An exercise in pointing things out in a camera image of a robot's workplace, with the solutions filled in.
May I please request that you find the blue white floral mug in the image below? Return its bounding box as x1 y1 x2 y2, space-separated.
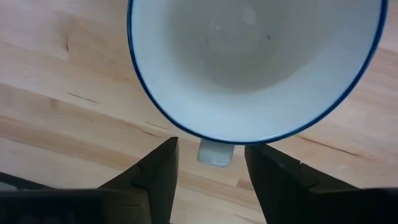
126 0 389 169

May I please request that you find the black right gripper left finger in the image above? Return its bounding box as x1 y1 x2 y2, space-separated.
98 136 180 224

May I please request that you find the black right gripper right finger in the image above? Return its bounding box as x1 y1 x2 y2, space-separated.
244 144 357 224

